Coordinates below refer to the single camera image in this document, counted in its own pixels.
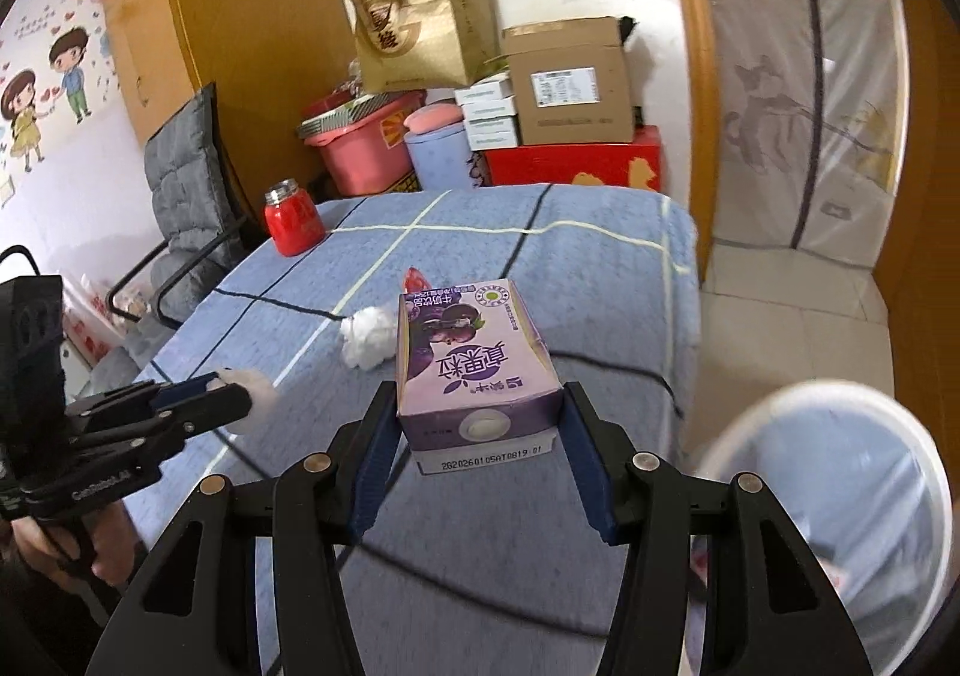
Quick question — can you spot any brown paper shopping bag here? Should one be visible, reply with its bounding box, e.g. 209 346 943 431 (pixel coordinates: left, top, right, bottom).
345 0 500 89

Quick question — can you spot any white round trash bin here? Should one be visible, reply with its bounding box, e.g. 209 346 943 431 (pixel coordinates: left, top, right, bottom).
691 379 944 676

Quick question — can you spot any blue bucket with pink lid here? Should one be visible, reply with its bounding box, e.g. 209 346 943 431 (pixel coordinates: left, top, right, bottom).
403 104 476 192

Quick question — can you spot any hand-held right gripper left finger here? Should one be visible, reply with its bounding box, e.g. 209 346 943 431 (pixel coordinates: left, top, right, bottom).
94 382 399 676

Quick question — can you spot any white tissue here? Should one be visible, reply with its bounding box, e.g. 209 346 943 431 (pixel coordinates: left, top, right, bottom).
340 307 399 370
210 367 283 439

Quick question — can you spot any red yellow printed carton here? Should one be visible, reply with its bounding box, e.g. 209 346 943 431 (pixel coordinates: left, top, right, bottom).
379 106 422 153

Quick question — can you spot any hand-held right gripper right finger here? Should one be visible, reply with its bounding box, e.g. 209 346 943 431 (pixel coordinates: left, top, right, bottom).
562 382 875 676

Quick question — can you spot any brown cardboard box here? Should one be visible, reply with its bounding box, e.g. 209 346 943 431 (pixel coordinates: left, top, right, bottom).
501 16 639 147

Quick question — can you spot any blue checked blanket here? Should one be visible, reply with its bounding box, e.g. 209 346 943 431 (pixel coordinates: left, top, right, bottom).
124 184 703 676

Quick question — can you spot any small white flat box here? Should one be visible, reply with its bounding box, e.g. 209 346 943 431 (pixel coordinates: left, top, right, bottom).
461 98 518 122
454 77 515 104
465 118 520 149

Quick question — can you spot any purple milk carton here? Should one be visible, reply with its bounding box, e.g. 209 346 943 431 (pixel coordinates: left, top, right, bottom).
396 278 564 479

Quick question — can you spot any grey padded folding chair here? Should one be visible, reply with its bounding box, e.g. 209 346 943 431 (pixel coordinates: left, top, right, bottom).
75 83 256 384

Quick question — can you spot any translucent printed door curtain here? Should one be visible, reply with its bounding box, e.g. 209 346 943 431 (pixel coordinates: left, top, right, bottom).
686 0 913 272

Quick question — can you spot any brown wooden door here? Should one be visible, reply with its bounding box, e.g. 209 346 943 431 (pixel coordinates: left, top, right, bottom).
870 0 960 318

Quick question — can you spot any person's left hand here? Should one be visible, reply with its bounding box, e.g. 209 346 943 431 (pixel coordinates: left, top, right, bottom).
11 502 145 588

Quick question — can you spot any cartoon couple wall sticker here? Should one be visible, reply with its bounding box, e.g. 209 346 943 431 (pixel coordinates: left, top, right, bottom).
0 26 95 176

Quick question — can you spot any grey plastic bin liner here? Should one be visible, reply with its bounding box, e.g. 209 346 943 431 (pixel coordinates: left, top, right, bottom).
742 412 925 651

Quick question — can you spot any large red gift box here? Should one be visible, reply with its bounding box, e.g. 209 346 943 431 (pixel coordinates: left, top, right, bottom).
480 124 665 194

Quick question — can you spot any round wooden board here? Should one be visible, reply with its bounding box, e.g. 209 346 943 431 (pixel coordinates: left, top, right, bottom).
101 0 358 227

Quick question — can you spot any red thermos flask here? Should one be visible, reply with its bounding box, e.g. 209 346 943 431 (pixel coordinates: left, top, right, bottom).
262 179 326 258

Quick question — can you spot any wooden door frame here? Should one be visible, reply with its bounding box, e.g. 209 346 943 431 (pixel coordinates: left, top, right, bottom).
658 0 723 288

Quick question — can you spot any pink plastic basin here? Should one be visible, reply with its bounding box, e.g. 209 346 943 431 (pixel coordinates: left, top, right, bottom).
300 89 429 198

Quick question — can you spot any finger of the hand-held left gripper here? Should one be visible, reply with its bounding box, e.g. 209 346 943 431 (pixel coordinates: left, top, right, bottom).
66 376 235 422
75 383 254 456

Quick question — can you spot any person's left forearm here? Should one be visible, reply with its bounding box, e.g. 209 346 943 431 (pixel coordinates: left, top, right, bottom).
0 556 102 676

